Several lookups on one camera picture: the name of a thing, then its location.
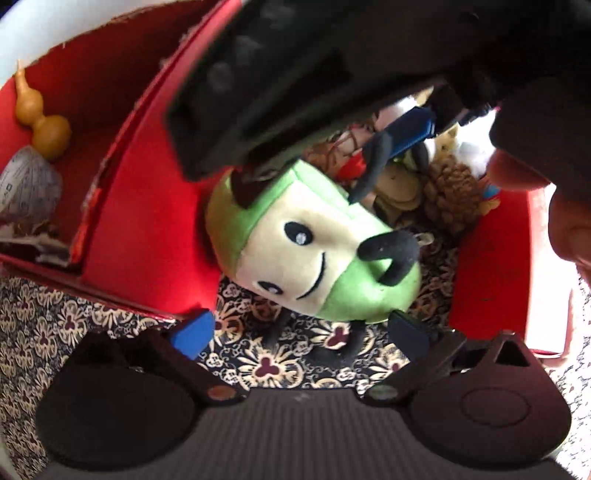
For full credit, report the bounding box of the patterned floral table cloth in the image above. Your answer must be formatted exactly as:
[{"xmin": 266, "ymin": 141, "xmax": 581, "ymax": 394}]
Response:
[{"xmin": 0, "ymin": 221, "xmax": 591, "ymax": 480}]

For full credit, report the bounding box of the green smiling plush doll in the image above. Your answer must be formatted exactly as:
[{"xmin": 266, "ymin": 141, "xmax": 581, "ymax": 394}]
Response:
[{"xmin": 204, "ymin": 158, "xmax": 424, "ymax": 363}]

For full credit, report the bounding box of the red open storage box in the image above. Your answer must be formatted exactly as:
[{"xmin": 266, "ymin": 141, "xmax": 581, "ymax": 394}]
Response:
[{"xmin": 1, "ymin": 1, "xmax": 240, "ymax": 320}]

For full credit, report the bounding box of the white printed tape roll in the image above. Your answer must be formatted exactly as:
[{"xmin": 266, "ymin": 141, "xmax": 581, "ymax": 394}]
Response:
[{"xmin": 1, "ymin": 145, "xmax": 62, "ymax": 224}]

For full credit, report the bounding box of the pine cone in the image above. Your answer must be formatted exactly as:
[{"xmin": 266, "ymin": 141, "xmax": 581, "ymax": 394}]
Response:
[{"xmin": 423, "ymin": 155, "xmax": 482, "ymax": 235}]

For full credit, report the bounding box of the person hand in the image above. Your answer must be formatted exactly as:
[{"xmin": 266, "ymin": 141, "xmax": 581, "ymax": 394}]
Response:
[{"xmin": 487, "ymin": 150, "xmax": 591, "ymax": 284}]

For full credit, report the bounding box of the orange gourd ornament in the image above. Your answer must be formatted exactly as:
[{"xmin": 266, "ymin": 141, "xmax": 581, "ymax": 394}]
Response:
[{"xmin": 14, "ymin": 60, "xmax": 72, "ymax": 162}]

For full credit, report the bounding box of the red carton box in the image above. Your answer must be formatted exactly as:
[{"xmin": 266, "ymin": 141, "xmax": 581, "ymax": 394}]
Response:
[{"xmin": 449, "ymin": 186, "xmax": 577, "ymax": 361}]

